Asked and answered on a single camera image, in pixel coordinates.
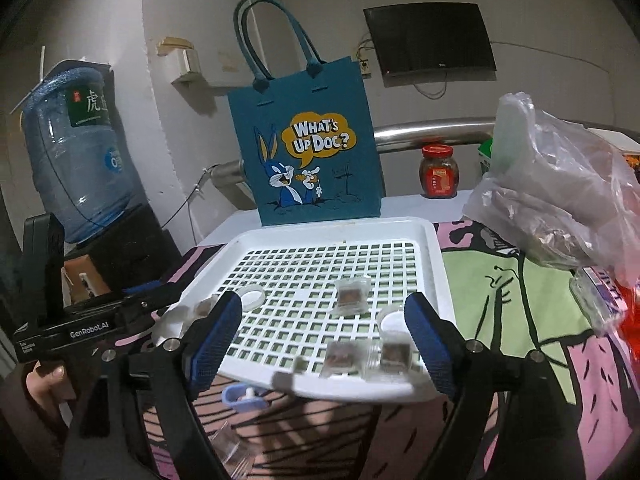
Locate blue cartoon rabbit tote bag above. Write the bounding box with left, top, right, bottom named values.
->
left=227, top=0, right=384, bottom=227

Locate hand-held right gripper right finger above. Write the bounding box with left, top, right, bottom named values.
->
left=401, top=293, right=587, bottom=480

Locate small clear cup white lid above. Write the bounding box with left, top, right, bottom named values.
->
left=232, top=285, right=267, bottom=311

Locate small blue and white toy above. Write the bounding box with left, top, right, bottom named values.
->
left=221, top=384, right=267, bottom=414

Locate green and white carton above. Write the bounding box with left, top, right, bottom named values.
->
left=477, top=137, right=502, bottom=182

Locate clear packaged box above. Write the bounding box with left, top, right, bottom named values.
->
left=569, top=265, right=629, bottom=337

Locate blue water dispenser bottle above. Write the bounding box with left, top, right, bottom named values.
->
left=20, top=67, right=144, bottom=245

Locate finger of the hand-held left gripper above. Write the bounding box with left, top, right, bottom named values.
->
left=121, top=280, right=176, bottom=301

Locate clear plastic bag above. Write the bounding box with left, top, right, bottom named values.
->
left=462, top=91, right=640, bottom=282

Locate white slotted plastic tray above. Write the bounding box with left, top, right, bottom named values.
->
left=152, top=216, right=458, bottom=404

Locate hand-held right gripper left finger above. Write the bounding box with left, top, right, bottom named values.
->
left=67, top=290, right=244, bottom=480

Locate person's left hand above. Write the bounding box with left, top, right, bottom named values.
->
left=25, top=360, right=76, bottom=428

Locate black water dispenser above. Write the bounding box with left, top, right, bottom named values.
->
left=65, top=205, right=184, bottom=302

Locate steel bed rail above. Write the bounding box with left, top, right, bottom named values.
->
left=210, top=116, right=502, bottom=197

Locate red plastic bag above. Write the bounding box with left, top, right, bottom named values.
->
left=617, top=280, right=640, bottom=357

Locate black wall television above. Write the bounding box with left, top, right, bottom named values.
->
left=363, top=2, right=498, bottom=79

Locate red lid glass jar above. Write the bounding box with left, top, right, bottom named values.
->
left=420, top=143, right=459, bottom=199

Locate beige wall switch box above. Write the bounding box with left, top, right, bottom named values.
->
left=156, top=36, right=204, bottom=85

